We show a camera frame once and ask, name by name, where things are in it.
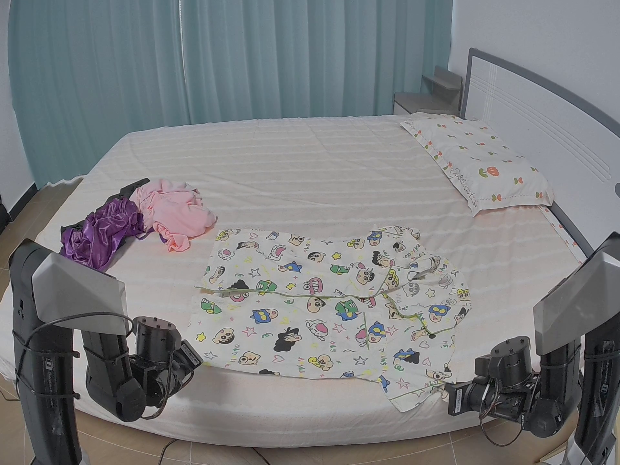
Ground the white printed pillow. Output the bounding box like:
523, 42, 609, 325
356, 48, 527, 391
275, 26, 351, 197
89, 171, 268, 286
399, 113, 555, 218

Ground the purple garment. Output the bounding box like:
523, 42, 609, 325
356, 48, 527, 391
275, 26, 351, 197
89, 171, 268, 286
60, 197, 146, 271

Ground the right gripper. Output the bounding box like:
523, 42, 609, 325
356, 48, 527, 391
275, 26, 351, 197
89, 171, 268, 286
445, 377, 527, 423

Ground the black garment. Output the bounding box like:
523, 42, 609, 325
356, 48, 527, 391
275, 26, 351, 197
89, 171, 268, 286
60, 177, 151, 242

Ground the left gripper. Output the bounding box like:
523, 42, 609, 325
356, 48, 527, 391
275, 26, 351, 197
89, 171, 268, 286
159, 338, 204, 394

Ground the grey bedside table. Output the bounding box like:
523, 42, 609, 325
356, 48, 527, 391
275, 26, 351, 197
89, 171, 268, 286
393, 65, 464, 116

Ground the black cable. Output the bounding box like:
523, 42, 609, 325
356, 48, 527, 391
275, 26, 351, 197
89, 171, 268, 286
14, 311, 137, 382
479, 414, 525, 449

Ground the blue-green curtain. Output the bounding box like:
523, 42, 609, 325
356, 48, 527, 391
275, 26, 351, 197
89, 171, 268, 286
7, 0, 194, 189
179, 0, 454, 126

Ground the bed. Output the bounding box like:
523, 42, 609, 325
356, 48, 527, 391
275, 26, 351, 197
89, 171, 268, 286
0, 46, 620, 454

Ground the white printed pyjama top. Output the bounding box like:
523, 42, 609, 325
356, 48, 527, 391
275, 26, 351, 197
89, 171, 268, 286
188, 227, 473, 413

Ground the pink garment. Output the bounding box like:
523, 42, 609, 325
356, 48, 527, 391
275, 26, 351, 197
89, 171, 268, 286
136, 178, 218, 254

